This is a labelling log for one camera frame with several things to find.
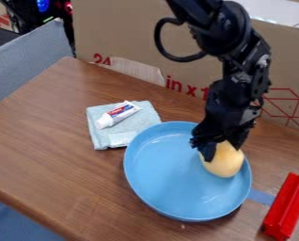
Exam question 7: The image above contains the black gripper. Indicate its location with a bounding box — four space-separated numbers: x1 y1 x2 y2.
189 79 260 162

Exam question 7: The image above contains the yellow ball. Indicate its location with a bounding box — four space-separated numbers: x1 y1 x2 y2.
198 140 245 178

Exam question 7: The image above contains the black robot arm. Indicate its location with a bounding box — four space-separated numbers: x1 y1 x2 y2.
165 0 270 161

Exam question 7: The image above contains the blue plate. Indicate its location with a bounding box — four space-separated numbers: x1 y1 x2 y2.
122 121 252 222

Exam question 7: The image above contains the blue tape strip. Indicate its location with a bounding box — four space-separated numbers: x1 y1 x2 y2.
248 188 274 206

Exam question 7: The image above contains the white toothpaste tube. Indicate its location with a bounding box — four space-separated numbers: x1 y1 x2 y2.
96 101 140 130

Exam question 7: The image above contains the red plastic block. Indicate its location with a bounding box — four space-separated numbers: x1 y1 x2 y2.
262 172 299 241

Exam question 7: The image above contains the light blue folded cloth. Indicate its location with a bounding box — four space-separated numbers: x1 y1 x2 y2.
86 101 160 150

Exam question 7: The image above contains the brown cardboard box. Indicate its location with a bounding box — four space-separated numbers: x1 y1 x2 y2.
72 0 299 129

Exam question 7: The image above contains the black machine with lights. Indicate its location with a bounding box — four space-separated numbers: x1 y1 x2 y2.
0 0 76 56

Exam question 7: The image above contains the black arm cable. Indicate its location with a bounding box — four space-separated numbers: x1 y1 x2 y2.
153 16 209 63

